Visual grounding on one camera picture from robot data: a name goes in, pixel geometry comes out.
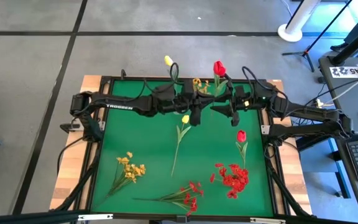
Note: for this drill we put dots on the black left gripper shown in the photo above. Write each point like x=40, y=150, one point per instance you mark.
x=194, y=102

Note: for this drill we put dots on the black table rim frame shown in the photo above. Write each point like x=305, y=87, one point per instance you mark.
x=135, y=78

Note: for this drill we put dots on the black frame strut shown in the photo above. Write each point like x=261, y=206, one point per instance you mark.
x=283, y=188
x=82, y=183

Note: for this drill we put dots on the green felt mat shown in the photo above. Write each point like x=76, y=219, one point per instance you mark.
x=141, y=140

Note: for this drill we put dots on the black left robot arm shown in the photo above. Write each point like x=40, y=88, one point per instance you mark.
x=120, y=105

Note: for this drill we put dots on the black tripod stand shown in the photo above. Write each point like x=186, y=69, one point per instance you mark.
x=305, y=53

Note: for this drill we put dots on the blue table leg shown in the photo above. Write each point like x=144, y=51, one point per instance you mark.
x=340, y=174

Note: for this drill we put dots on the red dense flower bunch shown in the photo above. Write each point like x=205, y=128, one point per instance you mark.
x=236, y=180

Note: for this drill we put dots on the yellow small-blossom flower bunch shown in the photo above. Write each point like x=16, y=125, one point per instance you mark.
x=197, y=83
x=129, y=169

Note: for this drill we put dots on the wooden table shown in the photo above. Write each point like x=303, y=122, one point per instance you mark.
x=92, y=84

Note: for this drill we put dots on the red long-stemmed flower bunch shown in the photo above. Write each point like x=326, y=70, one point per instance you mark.
x=194, y=206

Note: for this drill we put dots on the silver bracket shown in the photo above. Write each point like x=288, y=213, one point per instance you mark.
x=95, y=216
x=267, y=221

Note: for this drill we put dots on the black slanted beam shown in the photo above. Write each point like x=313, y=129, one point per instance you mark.
x=356, y=42

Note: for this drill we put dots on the silver mounting plate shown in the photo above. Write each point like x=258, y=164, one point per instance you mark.
x=265, y=129

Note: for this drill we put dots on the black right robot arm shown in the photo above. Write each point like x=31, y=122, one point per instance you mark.
x=306, y=115

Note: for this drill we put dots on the red tulip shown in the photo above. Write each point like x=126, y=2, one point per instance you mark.
x=219, y=68
x=241, y=136

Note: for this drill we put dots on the yellow tulip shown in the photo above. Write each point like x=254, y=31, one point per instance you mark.
x=185, y=119
x=168, y=60

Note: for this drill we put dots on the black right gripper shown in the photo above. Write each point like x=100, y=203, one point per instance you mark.
x=241, y=99

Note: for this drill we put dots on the white power plug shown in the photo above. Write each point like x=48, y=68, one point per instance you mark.
x=319, y=102

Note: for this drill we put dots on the white pole with round base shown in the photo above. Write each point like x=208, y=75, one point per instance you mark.
x=291, y=31

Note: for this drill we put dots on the white paper label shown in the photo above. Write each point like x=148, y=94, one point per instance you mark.
x=343, y=72

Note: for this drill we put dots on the black aluminium bar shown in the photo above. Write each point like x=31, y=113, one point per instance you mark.
x=26, y=219

